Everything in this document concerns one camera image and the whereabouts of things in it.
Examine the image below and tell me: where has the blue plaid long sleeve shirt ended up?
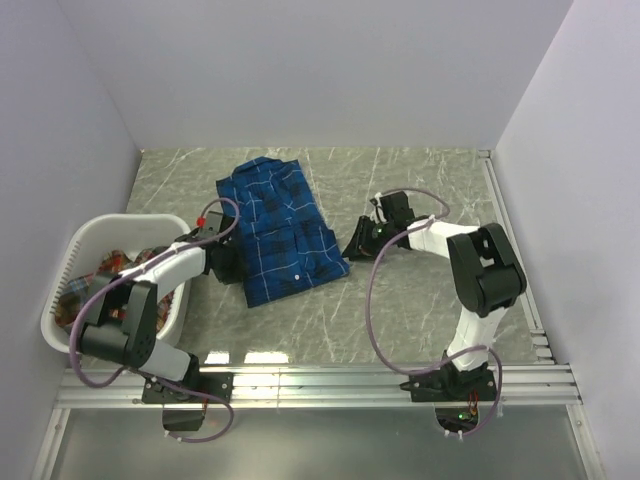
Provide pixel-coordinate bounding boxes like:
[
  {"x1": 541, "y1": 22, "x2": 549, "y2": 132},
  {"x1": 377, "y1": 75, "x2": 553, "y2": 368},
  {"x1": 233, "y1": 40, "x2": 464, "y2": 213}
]
[{"x1": 216, "y1": 157, "x2": 349, "y2": 308}]

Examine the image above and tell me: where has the white plastic laundry basket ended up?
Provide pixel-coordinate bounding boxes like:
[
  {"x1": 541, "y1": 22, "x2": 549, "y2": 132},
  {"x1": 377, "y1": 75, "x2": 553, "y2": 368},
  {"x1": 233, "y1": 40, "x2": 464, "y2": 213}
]
[{"x1": 40, "y1": 214, "x2": 190, "y2": 354}]

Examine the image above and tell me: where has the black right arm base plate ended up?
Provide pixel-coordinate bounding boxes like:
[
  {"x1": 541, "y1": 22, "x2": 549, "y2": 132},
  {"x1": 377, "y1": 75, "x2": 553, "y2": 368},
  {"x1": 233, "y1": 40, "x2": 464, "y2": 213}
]
[{"x1": 399, "y1": 364, "x2": 497, "y2": 403}]

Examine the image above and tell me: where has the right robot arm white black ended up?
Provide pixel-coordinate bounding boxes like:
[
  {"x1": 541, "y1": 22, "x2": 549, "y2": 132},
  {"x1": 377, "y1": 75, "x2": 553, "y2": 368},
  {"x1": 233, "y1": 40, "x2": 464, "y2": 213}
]
[{"x1": 342, "y1": 189, "x2": 527, "y2": 402}]

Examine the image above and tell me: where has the red brown plaid shirt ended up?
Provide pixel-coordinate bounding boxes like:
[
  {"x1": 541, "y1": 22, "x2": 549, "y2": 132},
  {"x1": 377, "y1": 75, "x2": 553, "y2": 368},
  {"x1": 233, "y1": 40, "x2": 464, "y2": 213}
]
[{"x1": 54, "y1": 246, "x2": 174, "y2": 335}]

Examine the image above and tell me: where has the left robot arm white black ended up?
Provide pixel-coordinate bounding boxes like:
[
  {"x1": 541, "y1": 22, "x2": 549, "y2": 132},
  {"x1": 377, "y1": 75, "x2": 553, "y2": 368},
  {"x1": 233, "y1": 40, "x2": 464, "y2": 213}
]
[{"x1": 69, "y1": 211, "x2": 240, "y2": 402}]

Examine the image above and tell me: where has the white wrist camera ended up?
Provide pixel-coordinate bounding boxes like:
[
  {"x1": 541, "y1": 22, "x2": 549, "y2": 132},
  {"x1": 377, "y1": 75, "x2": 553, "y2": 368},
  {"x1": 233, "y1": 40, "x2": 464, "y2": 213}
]
[
  {"x1": 196, "y1": 216, "x2": 210, "y2": 228},
  {"x1": 369, "y1": 192, "x2": 390, "y2": 224}
]

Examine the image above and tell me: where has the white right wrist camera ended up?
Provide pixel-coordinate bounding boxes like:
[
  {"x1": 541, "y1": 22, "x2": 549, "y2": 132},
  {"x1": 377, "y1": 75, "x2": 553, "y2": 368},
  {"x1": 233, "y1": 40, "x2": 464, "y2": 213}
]
[{"x1": 369, "y1": 192, "x2": 390, "y2": 224}]

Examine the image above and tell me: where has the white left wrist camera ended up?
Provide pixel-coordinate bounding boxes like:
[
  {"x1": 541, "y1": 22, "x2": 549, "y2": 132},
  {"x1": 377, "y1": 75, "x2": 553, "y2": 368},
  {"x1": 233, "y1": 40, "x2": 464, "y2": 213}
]
[{"x1": 196, "y1": 216, "x2": 210, "y2": 228}]

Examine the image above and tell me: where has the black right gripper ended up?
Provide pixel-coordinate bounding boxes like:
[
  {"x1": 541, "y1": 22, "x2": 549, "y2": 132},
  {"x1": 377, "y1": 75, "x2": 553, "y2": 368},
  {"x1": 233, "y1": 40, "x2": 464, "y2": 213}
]
[{"x1": 341, "y1": 215, "x2": 394, "y2": 262}]

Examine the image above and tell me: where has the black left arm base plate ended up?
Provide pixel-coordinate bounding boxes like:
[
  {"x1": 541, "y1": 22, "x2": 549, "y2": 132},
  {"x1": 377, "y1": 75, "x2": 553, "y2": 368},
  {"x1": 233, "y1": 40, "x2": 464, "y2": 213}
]
[{"x1": 141, "y1": 372, "x2": 234, "y2": 405}]

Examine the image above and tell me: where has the aluminium mounting rail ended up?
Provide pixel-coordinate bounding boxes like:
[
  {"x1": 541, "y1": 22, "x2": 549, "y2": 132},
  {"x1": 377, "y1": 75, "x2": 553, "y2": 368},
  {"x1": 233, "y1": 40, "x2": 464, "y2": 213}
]
[{"x1": 54, "y1": 364, "x2": 582, "y2": 410}]

